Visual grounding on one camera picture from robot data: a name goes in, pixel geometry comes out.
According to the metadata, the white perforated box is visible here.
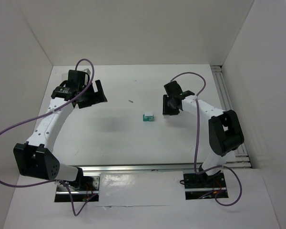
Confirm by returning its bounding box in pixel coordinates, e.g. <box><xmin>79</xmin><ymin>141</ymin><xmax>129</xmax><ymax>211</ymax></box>
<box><xmin>61</xmin><ymin>68</ymin><xmax>91</xmax><ymax>84</ymax></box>

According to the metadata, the light green G block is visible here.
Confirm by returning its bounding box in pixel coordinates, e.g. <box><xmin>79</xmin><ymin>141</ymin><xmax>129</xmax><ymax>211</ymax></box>
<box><xmin>149</xmin><ymin>115</ymin><xmax>154</xmax><ymax>122</ymax></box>

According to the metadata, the dark green H block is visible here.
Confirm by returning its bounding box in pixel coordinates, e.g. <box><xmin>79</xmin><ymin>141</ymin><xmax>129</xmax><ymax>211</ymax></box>
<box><xmin>143</xmin><ymin>115</ymin><xmax>149</xmax><ymax>122</ymax></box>

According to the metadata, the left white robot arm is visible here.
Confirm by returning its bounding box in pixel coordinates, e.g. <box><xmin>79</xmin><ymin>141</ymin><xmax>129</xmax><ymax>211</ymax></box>
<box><xmin>13</xmin><ymin>69</ymin><xmax>107</xmax><ymax>189</ymax></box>

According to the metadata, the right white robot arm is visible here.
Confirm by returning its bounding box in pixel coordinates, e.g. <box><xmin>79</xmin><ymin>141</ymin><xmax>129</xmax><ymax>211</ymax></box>
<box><xmin>163</xmin><ymin>81</ymin><xmax>244</xmax><ymax>182</ymax></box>

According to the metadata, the front aluminium rail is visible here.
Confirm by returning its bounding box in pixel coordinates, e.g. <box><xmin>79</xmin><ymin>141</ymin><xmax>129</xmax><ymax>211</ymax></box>
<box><xmin>27</xmin><ymin>163</ymin><xmax>252</xmax><ymax>174</ymax></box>

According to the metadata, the aluminium rail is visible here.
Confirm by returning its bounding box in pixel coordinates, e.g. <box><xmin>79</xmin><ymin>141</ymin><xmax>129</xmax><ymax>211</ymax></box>
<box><xmin>27</xmin><ymin>163</ymin><xmax>252</xmax><ymax>174</ymax></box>
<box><xmin>211</xmin><ymin>65</ymin><xmax>251</xmax><ymax>167</ymax></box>

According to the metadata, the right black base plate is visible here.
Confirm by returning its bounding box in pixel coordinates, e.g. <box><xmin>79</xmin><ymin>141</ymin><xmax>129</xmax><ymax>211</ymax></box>
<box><xmin>179</xmin><ymin>171</ymin><xmax>228</xmax><ymax>200</ymax></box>

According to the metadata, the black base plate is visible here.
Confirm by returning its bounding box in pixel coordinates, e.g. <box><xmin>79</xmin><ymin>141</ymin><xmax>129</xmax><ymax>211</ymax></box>
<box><xmin>179</xmin><ymin>171</ymin><xmax>228</xmax><ymax>200</ymax></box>
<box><xmin>54</xmin><ymin>175</ymin><xmax>100</xmax><ymax>203</ymax></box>

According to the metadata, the right side aluminium rail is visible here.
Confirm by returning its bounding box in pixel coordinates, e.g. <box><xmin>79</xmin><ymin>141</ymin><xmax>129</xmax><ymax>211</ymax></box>
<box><xmin>211</xmin><ymin>65</ymin><xmax>251</xmax><ymax>167</ymax></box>

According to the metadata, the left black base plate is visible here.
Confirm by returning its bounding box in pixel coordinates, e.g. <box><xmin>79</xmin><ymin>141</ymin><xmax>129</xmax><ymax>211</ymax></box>
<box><xmin>54</xmin><ymin>175</ymin><xmax>100</xmax><ymax>203</ymax></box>

